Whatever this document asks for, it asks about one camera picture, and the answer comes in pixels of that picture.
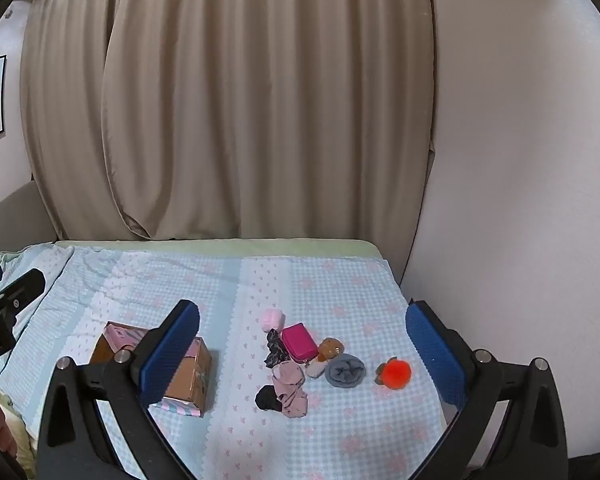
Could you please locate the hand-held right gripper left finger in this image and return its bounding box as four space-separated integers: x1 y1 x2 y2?
34 299 216 480

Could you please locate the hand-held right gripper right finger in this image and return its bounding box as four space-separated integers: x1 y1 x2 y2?
405 300 570 480

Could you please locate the cardboard box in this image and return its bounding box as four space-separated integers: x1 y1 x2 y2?
89 321 214 418

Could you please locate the orange pom pom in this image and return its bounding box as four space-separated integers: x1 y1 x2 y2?
375 357 412 390

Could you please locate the grey cloth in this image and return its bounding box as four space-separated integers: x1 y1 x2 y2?
326 353 367 390

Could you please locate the black patterned scrunchie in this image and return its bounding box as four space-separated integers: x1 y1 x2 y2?
264 329 292 369

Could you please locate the brown teddy bear charm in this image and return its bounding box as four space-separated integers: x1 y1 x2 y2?
317 337 345 363

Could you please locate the pink fluffy roll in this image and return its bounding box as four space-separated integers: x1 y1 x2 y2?
261 309 286 334

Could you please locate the black cloth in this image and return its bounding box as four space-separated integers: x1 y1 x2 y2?
255 385 281 411

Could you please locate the pink garment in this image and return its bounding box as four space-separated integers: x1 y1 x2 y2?
271 361 310 417

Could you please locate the magenta zip pouch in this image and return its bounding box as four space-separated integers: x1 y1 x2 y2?
281 323 321 364

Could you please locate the pink patterned cloth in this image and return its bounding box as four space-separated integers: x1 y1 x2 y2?
104 324 152 354

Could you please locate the beige headboard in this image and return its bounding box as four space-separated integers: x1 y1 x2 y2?
0 180 57 252

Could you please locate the pale yellow cloth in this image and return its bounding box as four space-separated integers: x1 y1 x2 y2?
0 384 37 478

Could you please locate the pale green bed sheet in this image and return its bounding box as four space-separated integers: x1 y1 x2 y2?
54 237 387 262

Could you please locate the blue pink printed blanket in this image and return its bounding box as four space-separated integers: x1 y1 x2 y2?
0 242 462 480

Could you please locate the beige curtain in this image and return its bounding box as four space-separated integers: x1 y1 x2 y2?
20 0 438 242

